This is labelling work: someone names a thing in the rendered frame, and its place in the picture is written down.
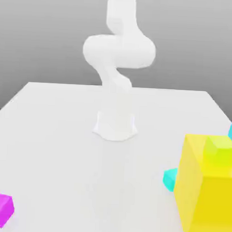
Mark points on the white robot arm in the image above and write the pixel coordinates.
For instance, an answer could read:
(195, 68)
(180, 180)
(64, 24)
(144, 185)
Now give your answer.
(119, 51)

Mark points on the small turquoise cube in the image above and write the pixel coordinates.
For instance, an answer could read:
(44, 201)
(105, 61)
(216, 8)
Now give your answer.
(169, 179)

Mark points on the small lime cube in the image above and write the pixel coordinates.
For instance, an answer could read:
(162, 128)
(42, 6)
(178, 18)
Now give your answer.
(219, 154)

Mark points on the large yellow box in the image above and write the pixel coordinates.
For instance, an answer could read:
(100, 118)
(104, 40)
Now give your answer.
(209, 205)

